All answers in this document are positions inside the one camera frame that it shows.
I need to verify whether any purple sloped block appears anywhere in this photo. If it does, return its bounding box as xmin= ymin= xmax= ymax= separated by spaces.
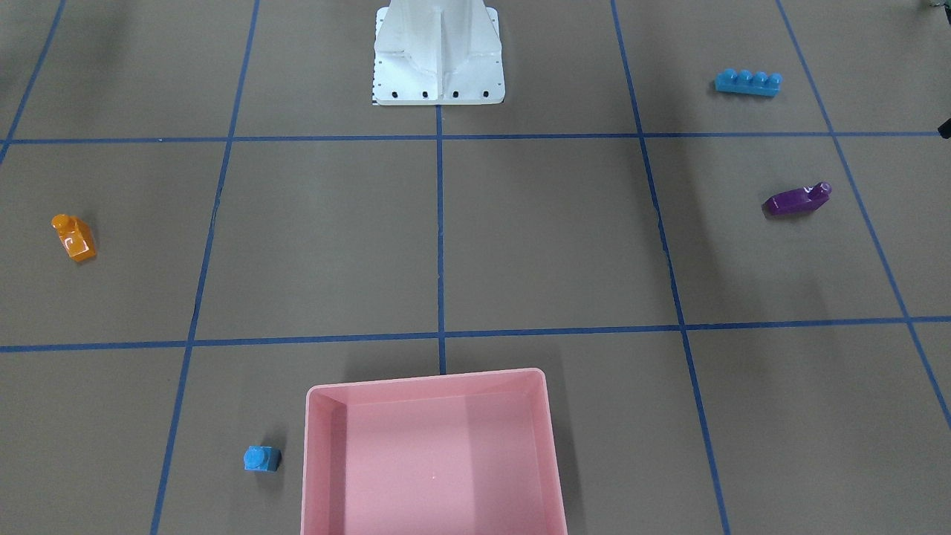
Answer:
xmin=763 ymin=181 xmax=832 ymax=217

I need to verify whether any orange sloped block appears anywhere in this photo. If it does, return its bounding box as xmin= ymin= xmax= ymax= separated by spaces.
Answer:
xmin=51 ymin=214 xmax=97 ymax=263

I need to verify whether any pink plastic box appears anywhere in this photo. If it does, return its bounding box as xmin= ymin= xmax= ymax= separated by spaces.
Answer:
xmin=300 ymin=368 xmax=568 ymax=534

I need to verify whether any small blue block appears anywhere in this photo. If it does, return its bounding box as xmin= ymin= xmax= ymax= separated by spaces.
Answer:
xmin=242 ymin=446 xmax=282 ymax=472

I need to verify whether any long blue four-stud block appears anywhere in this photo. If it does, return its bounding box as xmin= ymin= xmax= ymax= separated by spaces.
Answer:
xmin=713 ymin=68 xmax=782 ymax=98

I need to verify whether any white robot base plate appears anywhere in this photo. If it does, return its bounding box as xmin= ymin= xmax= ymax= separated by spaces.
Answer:
xmin=371 ymin=1 xmax=506 ymax=106

